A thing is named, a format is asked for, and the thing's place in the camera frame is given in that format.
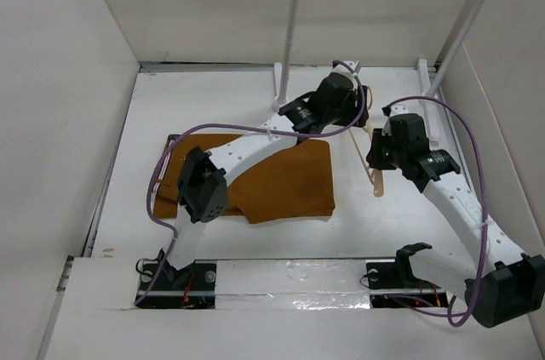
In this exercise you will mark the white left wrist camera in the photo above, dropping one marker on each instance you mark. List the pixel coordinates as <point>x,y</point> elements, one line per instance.
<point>347,68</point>

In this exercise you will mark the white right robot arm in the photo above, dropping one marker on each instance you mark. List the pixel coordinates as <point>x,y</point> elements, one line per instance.
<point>503,282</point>

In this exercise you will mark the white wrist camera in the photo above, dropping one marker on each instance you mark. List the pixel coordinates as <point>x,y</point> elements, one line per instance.
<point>398,111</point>
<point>347,68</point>

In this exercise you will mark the beige wooden clothes hanger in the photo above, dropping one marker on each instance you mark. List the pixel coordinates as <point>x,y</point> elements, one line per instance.
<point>375,176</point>

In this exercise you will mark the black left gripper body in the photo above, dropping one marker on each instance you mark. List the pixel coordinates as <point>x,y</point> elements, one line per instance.
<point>350,114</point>

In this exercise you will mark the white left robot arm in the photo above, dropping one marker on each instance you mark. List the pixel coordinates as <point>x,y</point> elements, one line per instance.
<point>206,175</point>

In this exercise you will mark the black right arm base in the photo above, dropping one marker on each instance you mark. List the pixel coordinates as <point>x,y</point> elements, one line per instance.
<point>387,289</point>

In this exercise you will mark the brown trousers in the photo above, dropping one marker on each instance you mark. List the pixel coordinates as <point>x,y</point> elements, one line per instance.
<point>296,182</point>

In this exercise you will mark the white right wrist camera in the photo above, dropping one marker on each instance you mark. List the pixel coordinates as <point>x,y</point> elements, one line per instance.
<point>398,111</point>

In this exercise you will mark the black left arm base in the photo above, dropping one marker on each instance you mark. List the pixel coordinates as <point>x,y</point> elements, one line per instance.
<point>192,288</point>

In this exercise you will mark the silver foil tape strip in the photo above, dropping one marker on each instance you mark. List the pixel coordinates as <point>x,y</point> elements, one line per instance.
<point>308,285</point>

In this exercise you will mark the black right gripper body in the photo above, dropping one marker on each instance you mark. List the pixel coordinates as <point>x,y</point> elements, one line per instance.
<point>385,154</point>

